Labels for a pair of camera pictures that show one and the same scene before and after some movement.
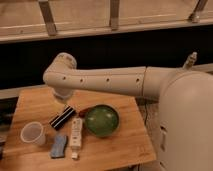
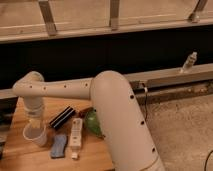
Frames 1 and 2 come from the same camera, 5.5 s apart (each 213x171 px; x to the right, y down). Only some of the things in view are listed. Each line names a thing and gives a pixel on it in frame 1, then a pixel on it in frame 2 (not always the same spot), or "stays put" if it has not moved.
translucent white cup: x=33 y=132 stays put
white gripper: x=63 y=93 -> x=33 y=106
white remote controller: x=76 y=132 stays put
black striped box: x=59 y=120 stays put
